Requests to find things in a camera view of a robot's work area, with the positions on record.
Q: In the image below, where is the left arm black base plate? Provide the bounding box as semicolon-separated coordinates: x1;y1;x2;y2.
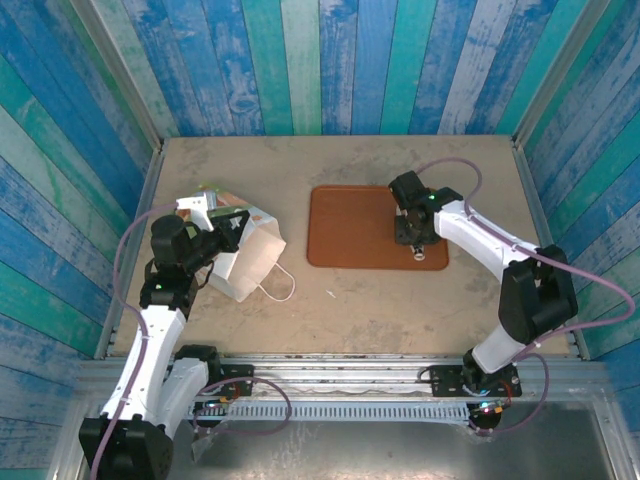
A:
219;363;255;398

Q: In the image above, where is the aluminium mounting rail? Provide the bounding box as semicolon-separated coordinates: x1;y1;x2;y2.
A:
79;353;611;404

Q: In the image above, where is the grey slotted cable duct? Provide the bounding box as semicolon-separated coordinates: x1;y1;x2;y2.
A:
187;401;474;425

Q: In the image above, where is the aluminium table side rail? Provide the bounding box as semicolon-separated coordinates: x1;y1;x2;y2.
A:
510;139;591;360
94;142;166;360

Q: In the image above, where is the aluminium frame post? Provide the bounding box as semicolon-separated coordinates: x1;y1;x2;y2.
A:
512;0;614;146
69;0;166;151

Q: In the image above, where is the white printed paper bag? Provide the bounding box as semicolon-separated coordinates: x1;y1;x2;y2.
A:
174;182;297;304

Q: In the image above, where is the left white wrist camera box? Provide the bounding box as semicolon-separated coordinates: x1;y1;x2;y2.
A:
175;192;221;234

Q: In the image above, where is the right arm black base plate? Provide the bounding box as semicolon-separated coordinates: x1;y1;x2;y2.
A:
430;363;522;399

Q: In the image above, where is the brown plastic tray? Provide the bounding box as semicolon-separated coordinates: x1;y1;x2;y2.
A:
305;184;450;272

